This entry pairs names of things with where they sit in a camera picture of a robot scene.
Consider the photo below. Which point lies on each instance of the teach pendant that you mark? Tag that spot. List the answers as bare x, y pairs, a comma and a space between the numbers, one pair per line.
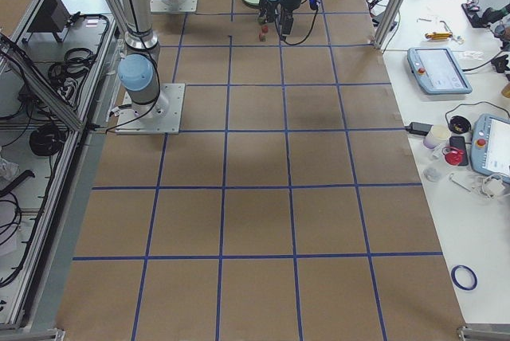
489, 152
437, 72

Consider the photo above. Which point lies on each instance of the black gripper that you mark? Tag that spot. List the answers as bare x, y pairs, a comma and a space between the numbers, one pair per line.
267, 9

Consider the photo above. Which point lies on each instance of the far teach pendant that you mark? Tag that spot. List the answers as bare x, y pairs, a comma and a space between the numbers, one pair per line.
437, 72

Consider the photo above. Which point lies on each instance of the yellow handled tool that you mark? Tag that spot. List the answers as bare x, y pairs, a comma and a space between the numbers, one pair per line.
438, 36

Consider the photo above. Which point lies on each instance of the near teach pendant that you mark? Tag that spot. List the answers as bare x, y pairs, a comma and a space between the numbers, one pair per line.
489, 152

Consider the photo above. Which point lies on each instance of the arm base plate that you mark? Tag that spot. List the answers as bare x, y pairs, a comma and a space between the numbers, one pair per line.
164, 117
173, 6

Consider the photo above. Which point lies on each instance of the blue tape roll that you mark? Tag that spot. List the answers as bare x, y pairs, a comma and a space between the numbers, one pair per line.
464, 278

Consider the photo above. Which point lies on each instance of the red round lid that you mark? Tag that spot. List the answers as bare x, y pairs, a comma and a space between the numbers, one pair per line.
453, 156

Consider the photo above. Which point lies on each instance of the white paper cup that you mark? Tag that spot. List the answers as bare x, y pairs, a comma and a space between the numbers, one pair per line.
436, 135

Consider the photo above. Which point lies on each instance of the black power adapter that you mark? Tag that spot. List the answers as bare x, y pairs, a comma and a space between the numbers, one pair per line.
417, 128

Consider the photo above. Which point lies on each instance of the black smartphone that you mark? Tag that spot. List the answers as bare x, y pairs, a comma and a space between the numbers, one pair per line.
458, 142

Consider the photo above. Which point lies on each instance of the aluminium frame post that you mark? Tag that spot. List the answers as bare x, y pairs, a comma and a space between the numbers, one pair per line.
392, 2

